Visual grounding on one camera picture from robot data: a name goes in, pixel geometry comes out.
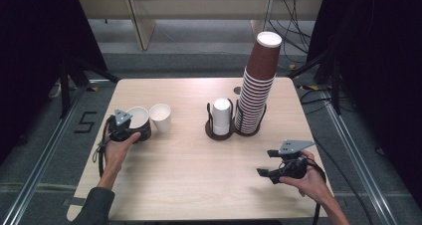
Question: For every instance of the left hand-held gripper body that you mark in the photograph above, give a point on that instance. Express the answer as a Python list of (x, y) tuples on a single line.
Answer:
[(118, 130)]

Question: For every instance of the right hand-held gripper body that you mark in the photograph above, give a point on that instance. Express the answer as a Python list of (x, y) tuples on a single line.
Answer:
[(295, 167)]

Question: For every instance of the single white paper cup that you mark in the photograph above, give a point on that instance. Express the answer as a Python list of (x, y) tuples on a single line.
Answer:
[(162, 118)]

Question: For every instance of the black double cup holder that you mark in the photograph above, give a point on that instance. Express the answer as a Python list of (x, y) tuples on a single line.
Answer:
[(217, 137)]

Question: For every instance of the stack of white paper cups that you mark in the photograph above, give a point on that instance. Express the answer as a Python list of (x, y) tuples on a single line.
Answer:
[(221, 117)]

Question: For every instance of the stack of brown paper cups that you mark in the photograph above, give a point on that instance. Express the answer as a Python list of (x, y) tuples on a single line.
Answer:
[(260, 65)]

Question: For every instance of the person's left hand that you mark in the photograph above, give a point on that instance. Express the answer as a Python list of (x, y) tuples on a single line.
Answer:
[(115, 155)]

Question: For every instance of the person's right hand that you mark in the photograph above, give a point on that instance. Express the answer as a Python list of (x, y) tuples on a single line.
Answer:
[(315, 185)]

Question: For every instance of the black tripod stand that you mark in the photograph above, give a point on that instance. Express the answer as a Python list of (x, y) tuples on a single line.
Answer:
[(64, 85)]

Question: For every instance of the round table hole cover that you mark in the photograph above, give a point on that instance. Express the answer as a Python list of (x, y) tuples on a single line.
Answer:
[(237, 90)]

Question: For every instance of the yellow floor tape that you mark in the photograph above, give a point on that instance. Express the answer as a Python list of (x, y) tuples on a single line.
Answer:
[(312, 87)]

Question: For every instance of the black tape strip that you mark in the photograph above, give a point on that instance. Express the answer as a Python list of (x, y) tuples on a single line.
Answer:
[(74, 201)]

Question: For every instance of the beige cabinet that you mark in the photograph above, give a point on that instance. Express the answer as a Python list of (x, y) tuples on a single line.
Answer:
[(199, 6)]

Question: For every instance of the aluminium floor rail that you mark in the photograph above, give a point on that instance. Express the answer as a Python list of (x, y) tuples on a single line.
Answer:
[(361, 172), (36, 172)]

